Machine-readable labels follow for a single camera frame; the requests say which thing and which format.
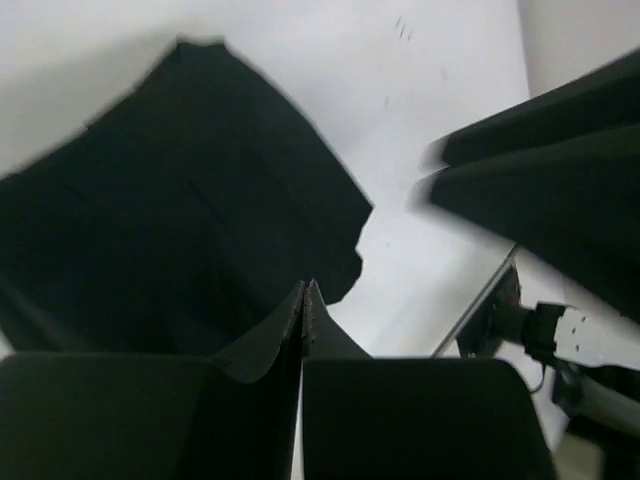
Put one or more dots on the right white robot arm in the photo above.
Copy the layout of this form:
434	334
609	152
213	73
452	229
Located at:
558	176

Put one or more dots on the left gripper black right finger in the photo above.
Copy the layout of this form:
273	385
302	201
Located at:
412	418

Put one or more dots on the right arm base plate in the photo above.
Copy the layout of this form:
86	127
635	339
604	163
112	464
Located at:
495	315

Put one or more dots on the black skirt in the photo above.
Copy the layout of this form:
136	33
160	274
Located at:
179	219

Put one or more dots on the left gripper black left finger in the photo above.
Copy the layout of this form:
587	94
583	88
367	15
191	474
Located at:
131	416

